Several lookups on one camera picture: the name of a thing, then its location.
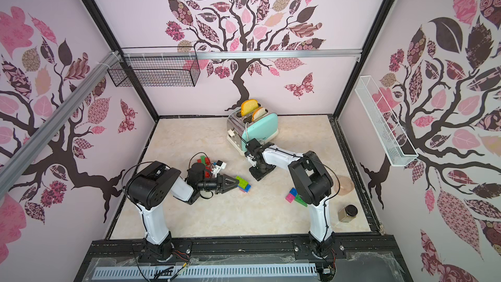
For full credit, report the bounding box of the aluminium rail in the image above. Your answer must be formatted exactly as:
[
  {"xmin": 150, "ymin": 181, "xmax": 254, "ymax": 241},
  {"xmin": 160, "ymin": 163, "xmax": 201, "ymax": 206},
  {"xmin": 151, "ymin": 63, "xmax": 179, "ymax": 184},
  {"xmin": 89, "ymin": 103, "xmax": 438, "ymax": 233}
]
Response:
[
  {"xmin": 1, "ymin": 51, "xmax": 119, "ymax": 197},
  {"xmin": 124, "ymin": 49, "xmax": 362, "ymax": 60}
]

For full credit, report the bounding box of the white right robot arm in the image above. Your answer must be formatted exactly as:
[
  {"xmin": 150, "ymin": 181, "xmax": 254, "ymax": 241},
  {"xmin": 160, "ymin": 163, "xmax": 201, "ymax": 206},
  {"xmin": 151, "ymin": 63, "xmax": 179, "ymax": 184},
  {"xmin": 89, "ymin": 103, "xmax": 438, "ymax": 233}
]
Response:
[{"xmin": 245, "ymin": 138, "xmax": 335, "ymax": 258}]

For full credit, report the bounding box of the toast slice right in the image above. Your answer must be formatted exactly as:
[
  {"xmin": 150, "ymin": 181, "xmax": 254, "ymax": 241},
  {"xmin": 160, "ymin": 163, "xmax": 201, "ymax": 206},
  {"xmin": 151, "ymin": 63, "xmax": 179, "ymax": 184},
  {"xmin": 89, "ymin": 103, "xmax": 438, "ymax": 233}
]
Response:
[{"xmin": 251, "ymin": 107, "xmax": 268, "ymax": 122}]

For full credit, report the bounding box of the white slotted cable duct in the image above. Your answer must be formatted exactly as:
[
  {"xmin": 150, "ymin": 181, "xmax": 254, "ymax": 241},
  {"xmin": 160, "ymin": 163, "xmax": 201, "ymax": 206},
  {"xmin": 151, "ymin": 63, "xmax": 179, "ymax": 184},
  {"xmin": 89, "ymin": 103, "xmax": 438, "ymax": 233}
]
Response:
[{"xmin": 89, "ymin": 263, "xmax": 317, "ymax": 281}]

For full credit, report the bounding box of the red long lego brick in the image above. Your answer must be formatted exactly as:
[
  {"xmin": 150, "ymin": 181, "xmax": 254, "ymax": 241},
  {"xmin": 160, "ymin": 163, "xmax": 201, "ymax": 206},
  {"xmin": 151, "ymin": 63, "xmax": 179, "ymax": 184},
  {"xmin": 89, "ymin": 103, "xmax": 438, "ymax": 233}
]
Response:
[{"xmin": 204, "ymin": 158, "xmax": 213, "ymax": 178}]

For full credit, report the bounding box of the toast slice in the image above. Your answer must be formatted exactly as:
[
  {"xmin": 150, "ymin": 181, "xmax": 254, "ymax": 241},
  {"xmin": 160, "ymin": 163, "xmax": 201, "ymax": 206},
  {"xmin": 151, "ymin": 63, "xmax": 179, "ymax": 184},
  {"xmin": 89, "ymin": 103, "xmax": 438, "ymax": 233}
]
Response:
[
  {"xmin": 251, "ymin": 107, "xmax": 268, "ymax": 122},
  {"xmin": 240, "ymin": 99, "xmax": 260, "ymax": 117}
]

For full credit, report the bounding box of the mint and cream toaster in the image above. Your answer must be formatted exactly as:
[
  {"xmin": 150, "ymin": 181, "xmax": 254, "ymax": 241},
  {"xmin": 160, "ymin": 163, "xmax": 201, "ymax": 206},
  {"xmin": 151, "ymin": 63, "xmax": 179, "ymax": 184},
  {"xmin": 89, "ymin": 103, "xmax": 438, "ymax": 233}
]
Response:
[{"xmin": 226, "ymin": 108, "xmax": 279, "ymax": 156}]

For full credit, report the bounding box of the lime lego brick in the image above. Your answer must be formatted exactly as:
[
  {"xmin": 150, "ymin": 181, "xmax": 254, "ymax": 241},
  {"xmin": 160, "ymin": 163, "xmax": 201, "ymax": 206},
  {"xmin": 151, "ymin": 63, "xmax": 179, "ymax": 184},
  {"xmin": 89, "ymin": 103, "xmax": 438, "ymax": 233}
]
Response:
[{"xmin": 236, "ymin": 176, "xmax": 249, "ymax": 189}]

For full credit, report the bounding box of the aluminium rail left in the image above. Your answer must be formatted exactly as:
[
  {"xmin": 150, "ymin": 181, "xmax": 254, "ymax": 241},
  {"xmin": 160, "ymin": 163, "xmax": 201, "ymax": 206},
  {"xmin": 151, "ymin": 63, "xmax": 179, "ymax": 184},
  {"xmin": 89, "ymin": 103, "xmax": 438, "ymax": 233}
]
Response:
[{"xmin": 1, "ymin": 51, "xmax": 119, "ymax": 197}]

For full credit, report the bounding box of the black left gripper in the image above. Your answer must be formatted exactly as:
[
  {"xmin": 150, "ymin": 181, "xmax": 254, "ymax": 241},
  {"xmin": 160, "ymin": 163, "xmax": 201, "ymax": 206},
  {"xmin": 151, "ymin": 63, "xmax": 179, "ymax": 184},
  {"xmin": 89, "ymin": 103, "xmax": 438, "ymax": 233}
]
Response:
[{"xmin": 197, "ymin": 174, "xmax": 239, "ymax": 195}]

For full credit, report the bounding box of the white wire shelf basket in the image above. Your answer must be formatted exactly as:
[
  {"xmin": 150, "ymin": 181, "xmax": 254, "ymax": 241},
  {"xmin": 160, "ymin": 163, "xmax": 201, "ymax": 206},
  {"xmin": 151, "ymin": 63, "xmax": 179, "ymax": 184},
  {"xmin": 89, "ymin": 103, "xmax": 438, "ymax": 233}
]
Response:
[{"xmin": 355, "ymin": 76, "xmax": 418, "ymax": 167}]

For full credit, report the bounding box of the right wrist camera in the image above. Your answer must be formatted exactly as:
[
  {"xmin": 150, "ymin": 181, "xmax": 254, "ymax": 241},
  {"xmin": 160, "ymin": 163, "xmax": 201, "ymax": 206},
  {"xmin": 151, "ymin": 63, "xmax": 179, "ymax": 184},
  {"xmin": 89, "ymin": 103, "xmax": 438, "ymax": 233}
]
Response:
[{"xmin": 245, "ymin": 151, "xmax": 256, "ymax": 167}]

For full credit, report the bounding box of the aluminium rail back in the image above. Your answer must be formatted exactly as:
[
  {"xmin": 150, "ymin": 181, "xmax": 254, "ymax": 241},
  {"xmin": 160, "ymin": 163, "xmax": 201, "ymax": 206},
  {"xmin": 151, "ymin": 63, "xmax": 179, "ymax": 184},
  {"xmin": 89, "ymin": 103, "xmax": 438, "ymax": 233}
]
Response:
[{"xmin": 124, "ymin": 49, "xmax": 362, "ymax": 60}]

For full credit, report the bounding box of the toast slice left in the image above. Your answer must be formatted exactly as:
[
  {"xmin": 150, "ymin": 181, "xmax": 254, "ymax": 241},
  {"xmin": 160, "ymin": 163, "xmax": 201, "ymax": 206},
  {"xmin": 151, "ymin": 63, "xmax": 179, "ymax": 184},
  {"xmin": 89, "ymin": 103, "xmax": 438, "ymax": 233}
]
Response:
[{"xmin": 240, "ymin": 99, "xmax": 260, "ymax": 117}]

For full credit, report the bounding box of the black wire basket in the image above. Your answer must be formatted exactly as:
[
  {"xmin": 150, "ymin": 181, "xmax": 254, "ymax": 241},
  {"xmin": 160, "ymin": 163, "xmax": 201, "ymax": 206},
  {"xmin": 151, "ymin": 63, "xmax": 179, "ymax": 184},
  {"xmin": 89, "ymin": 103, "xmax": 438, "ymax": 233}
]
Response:
[{"xmin": 107, "ymin": 46, "xmax": 201, "ymax": 87}]

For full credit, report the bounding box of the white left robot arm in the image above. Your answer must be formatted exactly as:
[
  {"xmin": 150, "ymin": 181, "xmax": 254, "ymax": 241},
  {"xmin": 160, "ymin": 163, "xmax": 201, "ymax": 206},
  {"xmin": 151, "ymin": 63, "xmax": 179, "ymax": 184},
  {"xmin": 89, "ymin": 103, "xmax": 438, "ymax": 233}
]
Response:
[{"xmin": 125, "ymin": 161, "xmax": 240, "ymax": 262}]

